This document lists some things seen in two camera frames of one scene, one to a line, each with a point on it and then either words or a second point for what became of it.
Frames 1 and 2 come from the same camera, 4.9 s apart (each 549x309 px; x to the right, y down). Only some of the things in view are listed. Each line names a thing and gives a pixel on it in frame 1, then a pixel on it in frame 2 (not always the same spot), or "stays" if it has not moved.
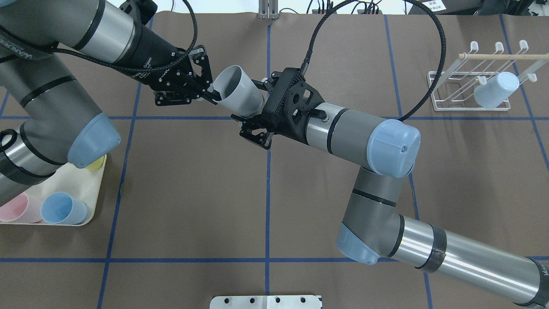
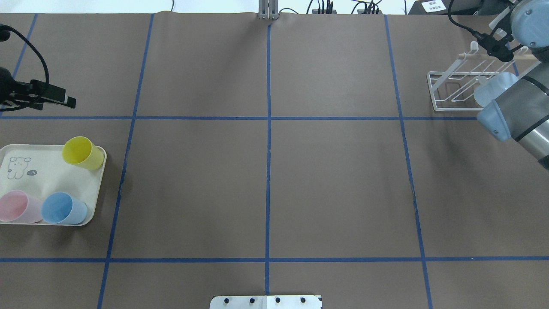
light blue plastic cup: [490, 92] stays
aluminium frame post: [268, 9] stays
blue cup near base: [60, 207] stays
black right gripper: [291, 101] to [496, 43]
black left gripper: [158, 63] to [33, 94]
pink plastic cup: [23, 208] stays
